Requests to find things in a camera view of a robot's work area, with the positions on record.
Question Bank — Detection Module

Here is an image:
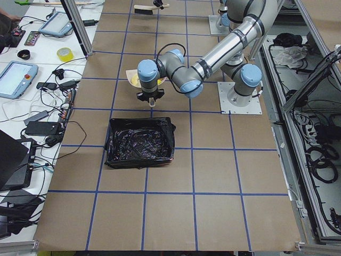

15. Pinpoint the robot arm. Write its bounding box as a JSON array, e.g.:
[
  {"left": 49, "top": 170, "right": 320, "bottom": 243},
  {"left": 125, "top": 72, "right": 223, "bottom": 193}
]
[{"left": 136, "top": 1, "right": 278, "bottom": 107}]

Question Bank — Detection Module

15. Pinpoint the smartphone with colourful screen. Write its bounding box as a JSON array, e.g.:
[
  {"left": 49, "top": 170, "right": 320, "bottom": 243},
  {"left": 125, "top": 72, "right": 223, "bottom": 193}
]
[{"left": 24, "top": 31, "right": 40, "bottom": 46}]

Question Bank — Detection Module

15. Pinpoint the aluminium frame post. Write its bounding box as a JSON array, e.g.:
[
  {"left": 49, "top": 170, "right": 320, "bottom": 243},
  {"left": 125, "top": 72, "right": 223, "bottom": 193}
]
[{"left": 61, "top": 0, "right": 93, "bottom": 58}]

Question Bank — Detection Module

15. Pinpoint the yellow tape roll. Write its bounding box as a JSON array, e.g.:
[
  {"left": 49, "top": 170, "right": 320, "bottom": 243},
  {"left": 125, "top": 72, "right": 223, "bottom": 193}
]
[{"left": 56, "top": 47, "right": 74, "bottom": 62}]

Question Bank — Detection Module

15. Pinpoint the far blue teach pendant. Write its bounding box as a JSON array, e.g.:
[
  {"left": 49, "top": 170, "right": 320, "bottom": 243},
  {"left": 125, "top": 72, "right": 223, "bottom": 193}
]
[{"left": 38, "top": 11, "right": 72, "bottom": 37}]

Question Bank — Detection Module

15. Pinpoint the black power adapter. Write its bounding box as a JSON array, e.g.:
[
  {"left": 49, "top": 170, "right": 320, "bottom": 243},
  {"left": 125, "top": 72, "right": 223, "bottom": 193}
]
[{"left": 25, "top": 121, "right": 62, "bottom": 136}]

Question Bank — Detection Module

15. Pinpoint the near blue teach pendant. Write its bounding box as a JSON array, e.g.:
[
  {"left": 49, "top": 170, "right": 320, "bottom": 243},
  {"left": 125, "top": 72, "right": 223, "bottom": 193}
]
[{"left": 1, "top": 61, "right": 38, "bottom": 99}]

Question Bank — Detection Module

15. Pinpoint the blue teach pendant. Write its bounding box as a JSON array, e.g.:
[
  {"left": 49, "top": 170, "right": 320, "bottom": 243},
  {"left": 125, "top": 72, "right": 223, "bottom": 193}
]
[
  {"left": 38, "top": 11, "right": 72, "bottom": 37},
  {"left": 1, "top": 61, "right": 38, "bottom": 99}
]

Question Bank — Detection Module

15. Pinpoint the beige plastic dustpan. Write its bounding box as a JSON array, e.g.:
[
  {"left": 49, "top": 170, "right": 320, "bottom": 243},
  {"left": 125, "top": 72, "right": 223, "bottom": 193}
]
[{"left": 125, "top": 68, "right": 168, "bottom": 108}]

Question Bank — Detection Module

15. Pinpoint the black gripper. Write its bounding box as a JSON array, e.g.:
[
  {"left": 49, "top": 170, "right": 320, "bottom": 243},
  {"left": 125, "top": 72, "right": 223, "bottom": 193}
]
[{"left": 136, "top": 89, "right": 165, "bottom": 102}]

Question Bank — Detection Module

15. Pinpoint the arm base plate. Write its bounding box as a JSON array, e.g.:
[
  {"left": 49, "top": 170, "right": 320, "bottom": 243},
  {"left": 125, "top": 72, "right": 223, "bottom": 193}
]
[
  {"left": 208, "top": 13, "right": 230, "bottom": 36},
  {"left": 217, "top": 82, "right": 262, "bottom": 115}
]

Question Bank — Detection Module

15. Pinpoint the curved melon rind piece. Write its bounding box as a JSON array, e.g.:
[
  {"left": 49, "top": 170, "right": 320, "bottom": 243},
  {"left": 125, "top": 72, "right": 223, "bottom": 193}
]
[{"left": 131, "top": 74, "right": 141, "bottom": 87}]

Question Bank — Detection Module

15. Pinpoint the crumpled white cloth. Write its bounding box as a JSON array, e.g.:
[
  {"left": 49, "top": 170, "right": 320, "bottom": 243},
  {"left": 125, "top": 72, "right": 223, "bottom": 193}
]
[{"left": 274, "top": 46, "right": 307, "bottom": 69}]

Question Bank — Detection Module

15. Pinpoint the black power strip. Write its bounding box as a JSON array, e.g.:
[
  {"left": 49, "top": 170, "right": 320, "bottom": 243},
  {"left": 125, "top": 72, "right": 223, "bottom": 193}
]
[{"left": 59, "top": 88, "right": 77, "bottom": 127}]

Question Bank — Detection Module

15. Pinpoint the bin with black bag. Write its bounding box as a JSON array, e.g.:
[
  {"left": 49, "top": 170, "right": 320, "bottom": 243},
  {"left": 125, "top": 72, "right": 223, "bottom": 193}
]
[{"left": 104, "top": 117, "right": 176, "bottom": 169}]

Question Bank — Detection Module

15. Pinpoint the black laptop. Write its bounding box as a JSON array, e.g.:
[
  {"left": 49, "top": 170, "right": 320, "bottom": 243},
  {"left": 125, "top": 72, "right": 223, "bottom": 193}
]
[{"left": 1, "top": 131, "right": 37, "bottom": 191}]

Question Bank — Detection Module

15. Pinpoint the beige hand brush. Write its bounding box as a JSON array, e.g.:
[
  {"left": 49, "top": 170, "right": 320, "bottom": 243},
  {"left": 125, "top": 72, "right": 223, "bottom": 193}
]
[{"left": 134, "top": 4, "right": 170, "bottom": 15}]

